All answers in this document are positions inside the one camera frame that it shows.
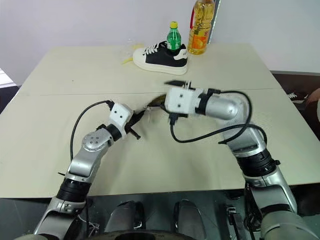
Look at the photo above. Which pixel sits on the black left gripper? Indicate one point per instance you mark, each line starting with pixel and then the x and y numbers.
pixel 132 120

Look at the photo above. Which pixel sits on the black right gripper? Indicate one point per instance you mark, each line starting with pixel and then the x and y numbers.
pixel 176 115

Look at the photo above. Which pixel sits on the dark rounded robot foot shape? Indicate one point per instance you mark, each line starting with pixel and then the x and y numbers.
pixel 126 216
pixel 187 216

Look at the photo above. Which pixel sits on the white and black sneaker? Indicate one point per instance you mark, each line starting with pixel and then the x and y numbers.
pixel 160 58

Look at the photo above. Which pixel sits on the large yellow oil bottle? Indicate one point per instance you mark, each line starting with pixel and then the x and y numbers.
pixel 198 35

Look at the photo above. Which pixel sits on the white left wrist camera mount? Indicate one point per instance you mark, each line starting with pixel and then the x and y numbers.
pixel 120 116

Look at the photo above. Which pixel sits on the dark panel behind table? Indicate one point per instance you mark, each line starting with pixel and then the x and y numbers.
pixel 214 22

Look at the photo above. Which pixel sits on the green plastic soda bottle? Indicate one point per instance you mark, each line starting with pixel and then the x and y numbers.
pixel 173 37

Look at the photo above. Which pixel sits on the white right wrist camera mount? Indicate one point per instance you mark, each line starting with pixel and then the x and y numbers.
pixel 180 101

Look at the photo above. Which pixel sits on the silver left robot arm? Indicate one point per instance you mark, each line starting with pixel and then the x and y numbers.
pixel 86 160

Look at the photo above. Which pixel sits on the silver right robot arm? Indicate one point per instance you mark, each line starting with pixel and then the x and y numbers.
pixel 252 150

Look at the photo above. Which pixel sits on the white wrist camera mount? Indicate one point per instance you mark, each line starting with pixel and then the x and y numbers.
pixel 180 101
pixel 120 116

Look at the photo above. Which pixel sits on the bystander bare hand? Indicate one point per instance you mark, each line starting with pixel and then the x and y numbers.
pixel 313 96

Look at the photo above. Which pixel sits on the crumpled yellow clear plastic wrapper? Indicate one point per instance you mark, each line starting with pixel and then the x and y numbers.
pixel 130 53

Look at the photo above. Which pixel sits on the black pedal bracket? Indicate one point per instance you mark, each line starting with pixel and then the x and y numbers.
pixel 235 220

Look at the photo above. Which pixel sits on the dark sneaker with white laces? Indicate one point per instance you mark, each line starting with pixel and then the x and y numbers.
pixel 297 98

